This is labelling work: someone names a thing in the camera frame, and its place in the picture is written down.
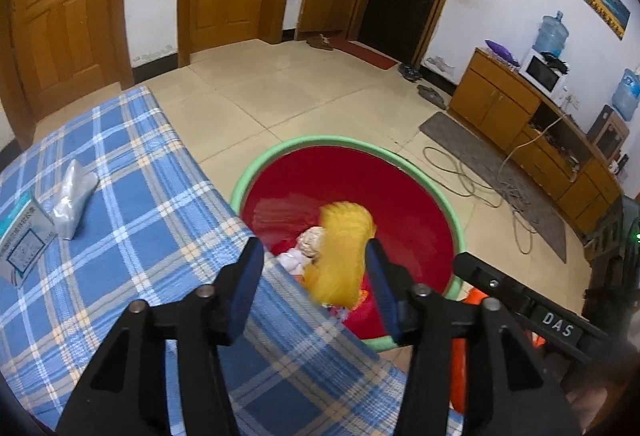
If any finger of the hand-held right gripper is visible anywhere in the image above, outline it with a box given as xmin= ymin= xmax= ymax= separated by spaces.
xmin=451 ymin=251 xmax=545 ymax=317

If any blue water jug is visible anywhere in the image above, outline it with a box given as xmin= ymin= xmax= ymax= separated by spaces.
xmin=532 ymin=11 xmax=570 ymax=59
xmin=612 ymin=68 xmax=640 ymax=123

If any white plastic bag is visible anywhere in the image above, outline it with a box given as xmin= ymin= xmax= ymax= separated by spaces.
xmin=51 ymin=159 xmax=99 ymax=241

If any white microwave oven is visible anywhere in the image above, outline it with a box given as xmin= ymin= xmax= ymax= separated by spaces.
xmin=518 ymin=48 xmax=571 ymax=101

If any beige hose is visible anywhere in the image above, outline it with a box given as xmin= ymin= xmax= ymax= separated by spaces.
xmin=423 ymin=115 xmax=577 ymax=257

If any red doormat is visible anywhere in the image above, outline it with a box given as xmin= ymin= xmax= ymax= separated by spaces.
xmin=329 ymin=38 xmax=399 ymax=71

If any small white box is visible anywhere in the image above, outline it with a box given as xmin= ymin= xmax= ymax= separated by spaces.
xmin=0 ymin=197 xmax=57 ymax=287

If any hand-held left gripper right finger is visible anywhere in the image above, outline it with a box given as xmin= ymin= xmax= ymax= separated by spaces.
xmin=364 ymin=237 xmax=582 ymax=436

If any framed landscape picture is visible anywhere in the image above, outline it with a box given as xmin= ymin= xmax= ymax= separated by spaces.
xmin=583 ymin=0 xmax=631 ymax=41

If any wooden sideboard cabinet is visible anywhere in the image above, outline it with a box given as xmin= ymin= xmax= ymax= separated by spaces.
xmin=448 ymin=46 xmax=624 ymax=237

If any large yellow foam net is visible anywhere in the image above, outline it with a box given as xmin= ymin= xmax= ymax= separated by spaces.
xmin=304 ymin=200 xmax=377 ymax=307

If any blue plaid tablecloth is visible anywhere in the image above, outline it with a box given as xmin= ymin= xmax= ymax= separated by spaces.
xmin=0 ymin=86 xmax=463 ymax=436

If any red basin with green rim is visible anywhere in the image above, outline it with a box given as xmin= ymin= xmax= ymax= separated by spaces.
xmin=229 ymin=134 xmax=469 ymax=353

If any grey floor mat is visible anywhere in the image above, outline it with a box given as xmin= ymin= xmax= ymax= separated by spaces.
xmin=418 ymin=111 xmax=569 ymax=263

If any purple cloth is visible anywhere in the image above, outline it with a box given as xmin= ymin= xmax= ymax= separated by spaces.
xmin=484 ymin=39 xmax=520 ymax=66

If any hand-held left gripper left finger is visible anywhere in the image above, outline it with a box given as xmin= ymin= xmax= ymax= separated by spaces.
xmin=55 ymin=237 xmax=265 ymax=436

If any water dispenser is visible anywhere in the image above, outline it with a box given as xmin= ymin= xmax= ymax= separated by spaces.
xmin=586 ymin=104 xmax=631 ymax=163

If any orange snack packet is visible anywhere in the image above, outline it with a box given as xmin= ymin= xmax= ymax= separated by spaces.
xmin=449 ymin=288 xmax=547 ymax=417

